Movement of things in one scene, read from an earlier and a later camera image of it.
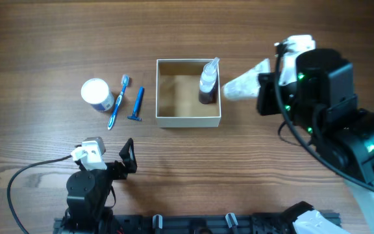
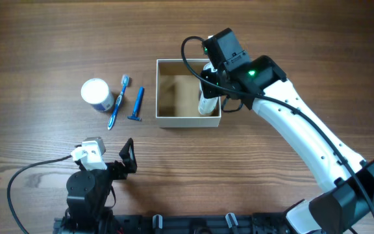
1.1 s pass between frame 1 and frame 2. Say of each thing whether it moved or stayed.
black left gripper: stayed
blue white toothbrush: stayed
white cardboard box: stayed
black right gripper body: moved
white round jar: stayed
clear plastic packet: moved
